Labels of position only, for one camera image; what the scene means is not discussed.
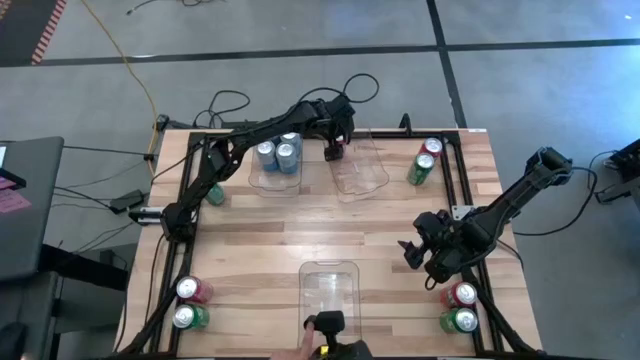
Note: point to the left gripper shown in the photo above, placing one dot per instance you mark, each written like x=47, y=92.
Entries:
x=335, y=120

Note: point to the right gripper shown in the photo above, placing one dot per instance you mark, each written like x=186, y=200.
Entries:
x=437, y=255

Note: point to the clear plastic bin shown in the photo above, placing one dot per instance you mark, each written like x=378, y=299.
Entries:
x=360, y=180
x=327, y=290
x=272, y=182

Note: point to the green Sprite soda can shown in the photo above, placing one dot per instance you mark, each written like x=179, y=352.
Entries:
x=215, y=195
x=419, y=172
x=197, y=317
x=450, y=322

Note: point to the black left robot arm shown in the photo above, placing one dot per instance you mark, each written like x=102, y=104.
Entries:
x=200, y=185

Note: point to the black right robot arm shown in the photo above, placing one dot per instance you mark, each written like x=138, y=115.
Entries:
x=520, y=195

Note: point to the black table clamp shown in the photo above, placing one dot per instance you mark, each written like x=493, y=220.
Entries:
x=406, y=124

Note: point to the black handheld device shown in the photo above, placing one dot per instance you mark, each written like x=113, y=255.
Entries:
x=332, y=322

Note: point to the person's hand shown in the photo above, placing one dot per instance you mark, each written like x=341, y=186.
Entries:
x=307, y=340

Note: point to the black power brick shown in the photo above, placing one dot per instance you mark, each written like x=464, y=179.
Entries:
x=127, y=200

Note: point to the black equipment stand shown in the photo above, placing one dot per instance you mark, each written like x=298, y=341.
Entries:
x=627, y=165

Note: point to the dark grey side table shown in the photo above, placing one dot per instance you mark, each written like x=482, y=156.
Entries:
x=35, y=225

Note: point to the dark striped floor mat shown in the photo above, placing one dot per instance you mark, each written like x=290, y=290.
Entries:
x=20, y=30

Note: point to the black side cabinet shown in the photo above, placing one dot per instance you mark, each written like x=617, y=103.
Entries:
x=60, y=300

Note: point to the pink paper note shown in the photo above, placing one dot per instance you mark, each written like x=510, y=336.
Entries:
x=12, y=200

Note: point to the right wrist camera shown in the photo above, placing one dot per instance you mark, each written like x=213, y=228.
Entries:
x=427, y=222

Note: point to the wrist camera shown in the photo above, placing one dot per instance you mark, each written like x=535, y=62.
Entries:
x=427, y=222
x=335, y=153

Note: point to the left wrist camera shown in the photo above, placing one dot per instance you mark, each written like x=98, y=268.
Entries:
x=335, y=153

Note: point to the black aluminium table frame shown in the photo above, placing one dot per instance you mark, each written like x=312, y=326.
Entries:
x=197, y=137

